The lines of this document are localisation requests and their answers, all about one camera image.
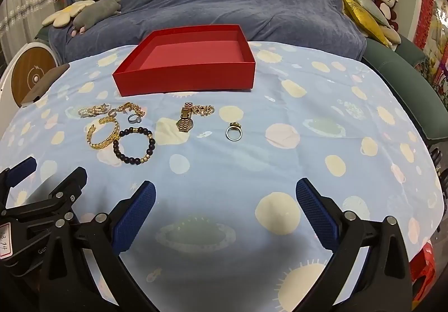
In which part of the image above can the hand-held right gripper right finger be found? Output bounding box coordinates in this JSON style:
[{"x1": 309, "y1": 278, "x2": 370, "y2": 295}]
[{"x1": 296, "y1": 177, "x2": 412, "y2": 312}]

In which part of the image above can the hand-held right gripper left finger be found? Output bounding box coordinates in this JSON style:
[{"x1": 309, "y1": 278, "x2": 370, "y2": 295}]
[{"x1": 40, "y1": 180, "x2": 157, "y2": 312}]

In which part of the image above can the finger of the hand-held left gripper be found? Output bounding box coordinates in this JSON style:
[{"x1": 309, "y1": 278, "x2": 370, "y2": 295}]
[
  {"x1": 0, "y1": 157, "x2": 38, "y2": 208},
  {"x1": 7, "y1": 167, "x2": 88, "y2": 225}
]

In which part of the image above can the gold braided bangle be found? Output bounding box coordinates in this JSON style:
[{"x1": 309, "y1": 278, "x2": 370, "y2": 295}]
[{"x1": 87, "y1": 119, "x2": 120, "y2": 150}]

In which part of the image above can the black beaded bracelet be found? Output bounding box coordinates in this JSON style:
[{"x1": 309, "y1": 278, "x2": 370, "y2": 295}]
[{"x1": 113, "y1": 126, "x2": 156, "y2": 165}]

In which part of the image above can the pearl bracelet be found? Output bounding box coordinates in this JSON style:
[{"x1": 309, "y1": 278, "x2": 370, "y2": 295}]
[{"x1": 78, "y1": 104, "x2": 110, "y2": 119}]

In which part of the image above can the gold chain bracelet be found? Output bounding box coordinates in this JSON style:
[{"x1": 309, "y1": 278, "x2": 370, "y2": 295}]
[{"x1": 117, "y1": 101, "x2": 146, "y2": 117}]

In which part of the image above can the gold wristwatch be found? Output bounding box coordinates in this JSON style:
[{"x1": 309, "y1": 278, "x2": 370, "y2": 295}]
[{"x1": 176, "y1": 102, "x2": 194, "y2": 132}]

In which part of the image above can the gold ring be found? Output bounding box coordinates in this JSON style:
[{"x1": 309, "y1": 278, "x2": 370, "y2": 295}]
[{"x1": 225, "y1": 122, "x2": 243, "y2": 141}]

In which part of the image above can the gold chain necklace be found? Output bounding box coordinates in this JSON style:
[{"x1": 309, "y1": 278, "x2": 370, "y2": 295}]
[{"x1": 192, "y1": 104, "x2": 215, "y2": 118}]

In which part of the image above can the red cardboard box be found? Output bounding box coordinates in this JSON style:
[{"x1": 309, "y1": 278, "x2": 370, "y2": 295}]
[{"x1": 112, "y1": 24, "x2": 257, "y2": 97}]

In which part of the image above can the white round wooden-faced appliance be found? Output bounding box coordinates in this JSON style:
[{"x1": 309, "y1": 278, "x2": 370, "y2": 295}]
[{"x1": 0, "y1": 40, "x2": 59, "y2": 113}]

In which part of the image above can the blue planet print tablecloth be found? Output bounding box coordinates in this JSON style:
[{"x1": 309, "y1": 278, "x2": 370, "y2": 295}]
[{"x1": 0, "y1": 41, "x2": 445, "y2": 312}]

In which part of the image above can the red plastic object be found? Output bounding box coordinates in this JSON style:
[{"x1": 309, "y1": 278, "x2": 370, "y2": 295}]
[{"x1": 409, "y1": 238, "x2": 438, "y2": 296}]

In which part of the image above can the flower-shaped pillow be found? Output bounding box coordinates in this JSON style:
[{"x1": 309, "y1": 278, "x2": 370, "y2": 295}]
[{"x1": 42, "y1": 0, "x2": 96, "y2": 29}]

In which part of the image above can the green sofa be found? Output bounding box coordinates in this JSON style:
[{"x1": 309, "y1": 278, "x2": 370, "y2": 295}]
[{"x1": 325, "y1": 0, "x2": 448, "y2": 142}]

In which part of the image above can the grey plush toy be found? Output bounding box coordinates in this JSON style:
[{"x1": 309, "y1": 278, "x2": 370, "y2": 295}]
[{"x1": 71, "y1": 0, "x2": 122, "y2": 36}]

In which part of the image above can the gold cushion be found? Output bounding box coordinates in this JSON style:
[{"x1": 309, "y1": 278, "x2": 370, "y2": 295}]
[{"x1": 341, "y1": 0, "x2": 391, "y2": 47}]

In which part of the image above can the grey-green cushion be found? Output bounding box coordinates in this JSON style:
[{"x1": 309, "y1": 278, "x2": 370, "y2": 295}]
[{"x1": 346, "y1": 0, "x2": 391, "y2": 27}]

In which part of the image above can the red wall decoration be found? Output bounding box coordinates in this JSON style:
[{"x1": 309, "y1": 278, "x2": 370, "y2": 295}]
[{"x1": 413, "y1": 0, "x2": 437, "y2": 51}]

